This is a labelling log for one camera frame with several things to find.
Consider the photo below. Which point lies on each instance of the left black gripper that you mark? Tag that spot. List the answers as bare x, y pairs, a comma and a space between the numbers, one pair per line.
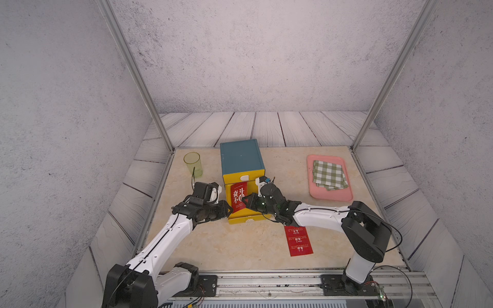
222, 205

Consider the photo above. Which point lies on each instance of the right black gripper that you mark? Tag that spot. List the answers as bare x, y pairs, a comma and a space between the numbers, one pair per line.
251, 203

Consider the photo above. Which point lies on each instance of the yellow drawer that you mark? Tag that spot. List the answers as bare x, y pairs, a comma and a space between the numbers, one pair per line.
245, 176
246, 214

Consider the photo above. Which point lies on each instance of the red postcard white characters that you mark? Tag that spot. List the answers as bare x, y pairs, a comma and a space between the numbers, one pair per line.
238, 192

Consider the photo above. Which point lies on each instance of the red postcards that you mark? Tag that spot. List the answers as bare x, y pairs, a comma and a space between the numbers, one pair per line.
298, 241

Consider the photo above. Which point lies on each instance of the yellow top drawer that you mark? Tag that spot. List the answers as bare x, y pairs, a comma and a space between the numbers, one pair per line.
245, 176

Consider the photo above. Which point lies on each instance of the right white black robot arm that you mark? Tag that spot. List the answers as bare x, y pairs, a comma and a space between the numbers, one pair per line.
366, 231

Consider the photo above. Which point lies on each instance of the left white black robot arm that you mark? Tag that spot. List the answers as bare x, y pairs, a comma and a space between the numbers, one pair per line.
139, 283

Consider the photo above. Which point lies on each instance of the teal drawer cabinet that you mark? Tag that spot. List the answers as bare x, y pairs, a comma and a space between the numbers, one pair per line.
239, 156

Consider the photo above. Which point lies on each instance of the green translucent plastic cup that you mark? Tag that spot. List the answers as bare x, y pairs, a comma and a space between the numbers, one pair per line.
194, 164

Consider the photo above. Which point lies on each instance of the green checkered cloth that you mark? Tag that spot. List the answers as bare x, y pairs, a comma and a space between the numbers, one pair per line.
329, 176

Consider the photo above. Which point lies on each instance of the pink plastic tray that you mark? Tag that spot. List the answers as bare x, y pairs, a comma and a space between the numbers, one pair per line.
320, 192

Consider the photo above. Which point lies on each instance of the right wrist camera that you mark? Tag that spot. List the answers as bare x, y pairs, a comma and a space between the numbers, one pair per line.
260, 182

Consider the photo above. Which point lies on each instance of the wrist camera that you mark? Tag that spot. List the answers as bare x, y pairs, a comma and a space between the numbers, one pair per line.
260, 182
216, 190

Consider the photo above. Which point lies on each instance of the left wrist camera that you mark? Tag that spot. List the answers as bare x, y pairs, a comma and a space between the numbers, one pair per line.
216, 190

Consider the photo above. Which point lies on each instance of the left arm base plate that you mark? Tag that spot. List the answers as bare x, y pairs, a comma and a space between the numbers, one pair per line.
203, 286

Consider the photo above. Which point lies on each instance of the aluminium front rail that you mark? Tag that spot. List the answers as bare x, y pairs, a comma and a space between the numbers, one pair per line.
397, 287

